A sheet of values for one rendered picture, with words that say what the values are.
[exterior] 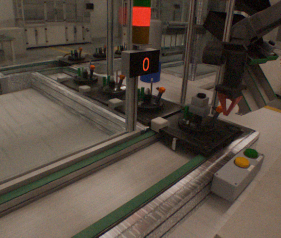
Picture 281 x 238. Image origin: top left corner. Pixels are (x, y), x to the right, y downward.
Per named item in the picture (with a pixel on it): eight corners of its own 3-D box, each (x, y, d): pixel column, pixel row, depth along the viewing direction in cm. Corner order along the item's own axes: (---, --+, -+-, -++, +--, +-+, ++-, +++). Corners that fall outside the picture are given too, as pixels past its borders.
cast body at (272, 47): (270, 59, 98) (280, 46, 93) (266, 60, 96) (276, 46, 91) (256, 48, 102) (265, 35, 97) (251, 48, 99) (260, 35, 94)
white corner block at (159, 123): (167, 130, 85) (168, 120, 83) (159, 134, 82) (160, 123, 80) (158, 125, 88) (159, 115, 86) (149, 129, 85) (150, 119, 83)
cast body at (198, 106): (209, 114, 81) (213, 95, 78) (203, 117, 78) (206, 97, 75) (190, 106, 87) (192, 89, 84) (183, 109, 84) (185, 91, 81)
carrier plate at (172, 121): (240, 132, 85) (241, 127, 84) (206, 157, 70) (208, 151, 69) (188, 112, 101) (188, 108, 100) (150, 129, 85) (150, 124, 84)
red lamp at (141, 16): (153, 26, 65) (154, 8, 63) (140, 26, 62) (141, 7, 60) (141, 24, 68) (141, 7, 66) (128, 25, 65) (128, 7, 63)
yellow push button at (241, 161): (250, 165, 66) (251, 160, 65) (244, 172, 63) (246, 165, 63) (237, 160, 69) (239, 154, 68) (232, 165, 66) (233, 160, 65)
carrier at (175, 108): (185, 111, 102) (188, 84, 96) (147, 128, 86) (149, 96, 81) (145, 97, 117) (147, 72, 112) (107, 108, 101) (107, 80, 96)
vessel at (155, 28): (164, 61, 172) (168, 7, 156) (151, 63, 163) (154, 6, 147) (150, 58, 181) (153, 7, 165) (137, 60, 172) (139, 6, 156)
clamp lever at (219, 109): (214, 124, 80) (224, 108, 75) (211, 126, 79) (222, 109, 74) (206, 118, 82) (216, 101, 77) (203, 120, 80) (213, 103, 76)
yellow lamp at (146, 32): (152, 43, 67) (153, 26, 65) (140, 44, 64) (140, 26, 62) (140, 41, 70) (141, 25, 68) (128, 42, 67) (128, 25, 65)
